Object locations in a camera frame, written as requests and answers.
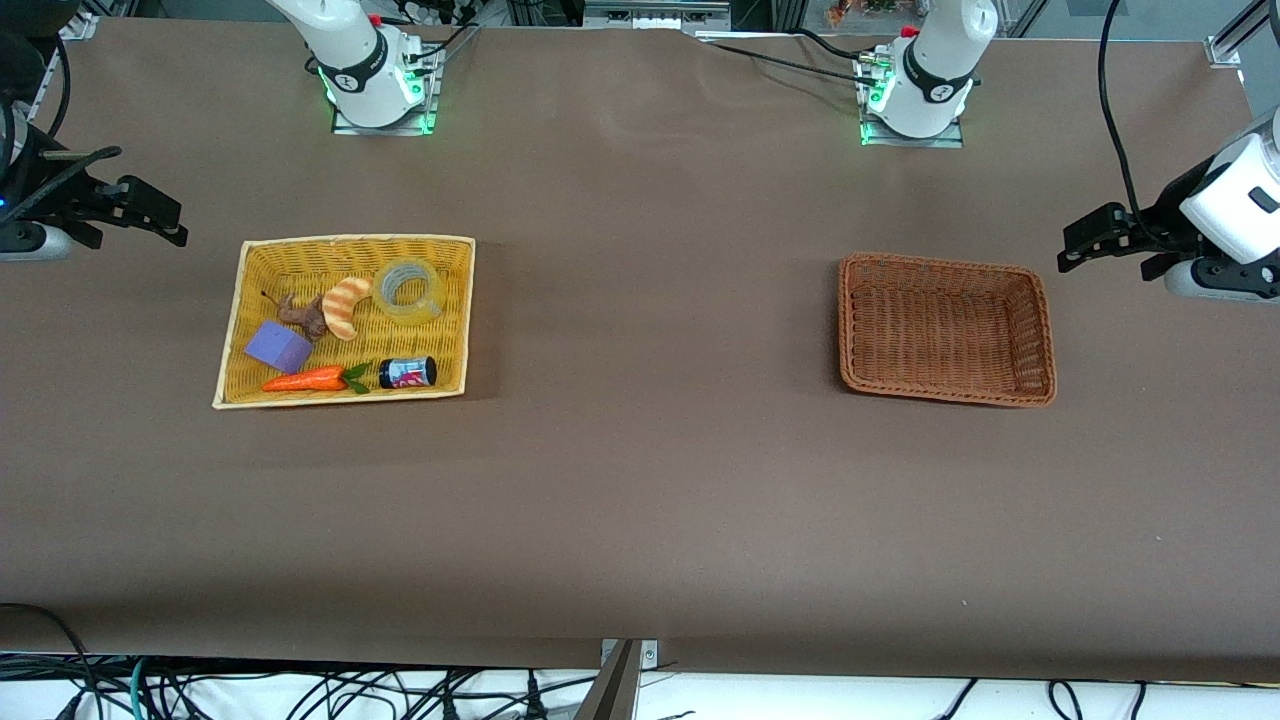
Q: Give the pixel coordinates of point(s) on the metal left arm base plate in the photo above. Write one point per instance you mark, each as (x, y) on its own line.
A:
(950, 138)

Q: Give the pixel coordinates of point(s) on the grey metal bar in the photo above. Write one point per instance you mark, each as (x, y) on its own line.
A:
(612, 695)

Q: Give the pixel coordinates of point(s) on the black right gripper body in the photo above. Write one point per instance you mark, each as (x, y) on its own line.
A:
(42, 186)

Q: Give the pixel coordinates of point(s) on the brown toy root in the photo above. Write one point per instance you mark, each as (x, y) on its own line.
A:
(300, 313)

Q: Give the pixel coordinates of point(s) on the grey metal box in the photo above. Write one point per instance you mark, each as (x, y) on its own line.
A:
(655, 12)

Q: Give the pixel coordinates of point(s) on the orange toy carrot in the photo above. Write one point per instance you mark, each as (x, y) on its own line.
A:
(305, 381)

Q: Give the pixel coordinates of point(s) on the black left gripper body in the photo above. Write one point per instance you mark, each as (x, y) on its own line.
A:
(1163, 216)

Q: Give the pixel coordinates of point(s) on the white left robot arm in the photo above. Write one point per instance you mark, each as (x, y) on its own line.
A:
(940, 60)

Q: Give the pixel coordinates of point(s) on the toy croissant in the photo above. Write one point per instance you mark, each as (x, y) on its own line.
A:
(342, 310)

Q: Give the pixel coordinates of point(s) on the yellow wicker basket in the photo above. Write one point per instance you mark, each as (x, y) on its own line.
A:
(440, 350)

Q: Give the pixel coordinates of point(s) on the silver table edge bracket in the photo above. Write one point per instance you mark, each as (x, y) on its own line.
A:
(648, 655)

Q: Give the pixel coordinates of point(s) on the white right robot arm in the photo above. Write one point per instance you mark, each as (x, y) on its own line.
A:
(360, 60)

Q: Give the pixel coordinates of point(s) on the purple foam block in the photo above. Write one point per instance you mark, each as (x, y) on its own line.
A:
(278, 348)

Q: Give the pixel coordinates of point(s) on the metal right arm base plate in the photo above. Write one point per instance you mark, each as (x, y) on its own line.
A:
(425, 115)

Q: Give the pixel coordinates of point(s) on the small black can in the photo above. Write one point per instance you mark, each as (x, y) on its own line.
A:
(405, 373)

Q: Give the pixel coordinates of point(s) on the clear yellowish tape roll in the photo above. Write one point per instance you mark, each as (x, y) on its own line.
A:
(386, 302)

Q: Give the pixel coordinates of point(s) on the brown wicker basket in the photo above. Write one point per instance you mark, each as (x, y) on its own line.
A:
(945, 330)

